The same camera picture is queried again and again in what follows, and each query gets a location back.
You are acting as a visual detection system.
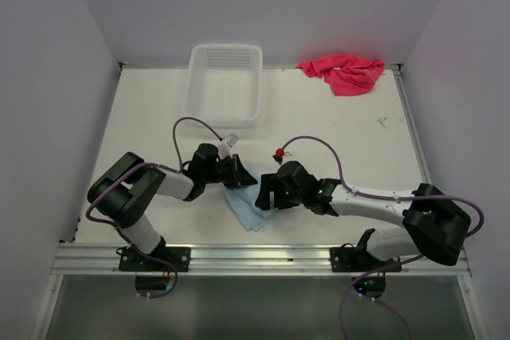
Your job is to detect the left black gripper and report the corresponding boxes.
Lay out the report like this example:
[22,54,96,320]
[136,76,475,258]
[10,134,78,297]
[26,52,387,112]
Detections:
[203,154,257,188]

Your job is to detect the light blue towel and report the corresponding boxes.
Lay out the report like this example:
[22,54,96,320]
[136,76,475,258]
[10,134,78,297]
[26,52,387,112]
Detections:
[222,185,276,232]

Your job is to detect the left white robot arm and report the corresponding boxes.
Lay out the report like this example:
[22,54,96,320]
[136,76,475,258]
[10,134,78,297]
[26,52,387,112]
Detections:
[85,143,257,271]

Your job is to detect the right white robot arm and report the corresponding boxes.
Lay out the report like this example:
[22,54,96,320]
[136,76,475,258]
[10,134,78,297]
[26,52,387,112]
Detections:
[255,161,471,271]

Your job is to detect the white plastic basket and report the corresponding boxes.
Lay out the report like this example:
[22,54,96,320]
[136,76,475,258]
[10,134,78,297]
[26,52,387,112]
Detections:
[182,44,263,128]

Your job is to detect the pink towel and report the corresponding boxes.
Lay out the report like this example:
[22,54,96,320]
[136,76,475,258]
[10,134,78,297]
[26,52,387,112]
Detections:
[296,54,386,96]

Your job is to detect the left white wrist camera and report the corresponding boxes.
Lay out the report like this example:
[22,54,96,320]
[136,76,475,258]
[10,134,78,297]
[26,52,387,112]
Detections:
[217,134,238,159]

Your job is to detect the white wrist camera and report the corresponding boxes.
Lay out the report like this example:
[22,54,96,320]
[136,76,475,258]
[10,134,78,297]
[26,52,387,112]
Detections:
[273,148,292,165]
[217,134,238,159]

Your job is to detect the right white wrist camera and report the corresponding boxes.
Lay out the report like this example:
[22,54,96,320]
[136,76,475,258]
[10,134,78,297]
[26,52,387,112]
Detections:
[273,148,292,165]

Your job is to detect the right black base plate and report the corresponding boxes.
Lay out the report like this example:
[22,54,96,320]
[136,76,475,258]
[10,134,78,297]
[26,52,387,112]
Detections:
[329,243,402,272]

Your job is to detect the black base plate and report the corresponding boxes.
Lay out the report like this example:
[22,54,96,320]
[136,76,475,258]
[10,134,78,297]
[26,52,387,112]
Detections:
[116,246,190,272]
[329,243,402,272]

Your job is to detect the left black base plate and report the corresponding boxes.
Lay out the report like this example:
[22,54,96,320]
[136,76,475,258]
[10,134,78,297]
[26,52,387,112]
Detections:
[116,246,190,272]

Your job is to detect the aluminium mounting rail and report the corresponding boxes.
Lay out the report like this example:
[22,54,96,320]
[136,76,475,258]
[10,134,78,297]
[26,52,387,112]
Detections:
[51,242,467,277]

